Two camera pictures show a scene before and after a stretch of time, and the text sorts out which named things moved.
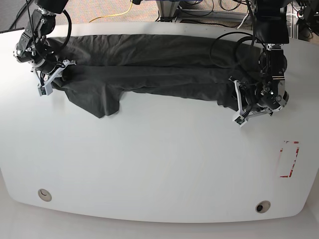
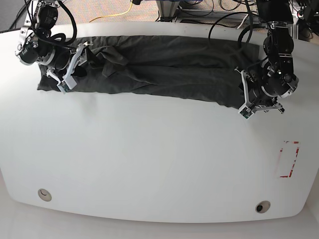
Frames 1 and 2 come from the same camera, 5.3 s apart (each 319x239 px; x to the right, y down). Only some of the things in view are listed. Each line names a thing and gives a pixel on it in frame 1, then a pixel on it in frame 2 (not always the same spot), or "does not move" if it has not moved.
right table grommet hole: x=263 y=206 does not move
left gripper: x=45 y=79 to x=64 y=60
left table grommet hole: x=44 y=195 does not move
